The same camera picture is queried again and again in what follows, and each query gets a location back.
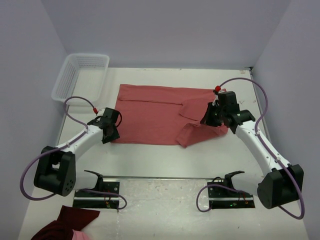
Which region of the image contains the salmon red t-shirt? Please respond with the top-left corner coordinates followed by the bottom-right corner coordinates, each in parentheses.
top-left (115, 84), bottom-right (228, 148)

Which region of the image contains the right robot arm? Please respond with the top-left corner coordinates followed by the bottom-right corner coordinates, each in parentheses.
top-left (201, 91), bottom-right (304, 209)

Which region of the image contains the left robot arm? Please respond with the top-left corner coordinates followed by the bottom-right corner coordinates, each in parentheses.
top-left (33, 107), bottom-right (123, 197)

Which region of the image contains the white plastic laundry basket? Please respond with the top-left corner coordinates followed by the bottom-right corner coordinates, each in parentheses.
top-left (51, 53), bottom-right (110, 104)

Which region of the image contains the dark maroon t-shirt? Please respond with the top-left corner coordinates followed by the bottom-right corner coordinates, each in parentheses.
top-left (31, 205), bottom-right (100, 240)

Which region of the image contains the pink cloth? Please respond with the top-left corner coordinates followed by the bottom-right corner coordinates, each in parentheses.
top-left (71, 230), bottom-right (91, 240)

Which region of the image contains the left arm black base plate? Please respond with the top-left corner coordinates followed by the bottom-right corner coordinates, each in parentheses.
top-left (72, 179), bottom-right (120, 210)

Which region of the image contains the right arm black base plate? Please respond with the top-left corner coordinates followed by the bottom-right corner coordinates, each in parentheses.
top-left (207, 186), bottom-right (256, 210)

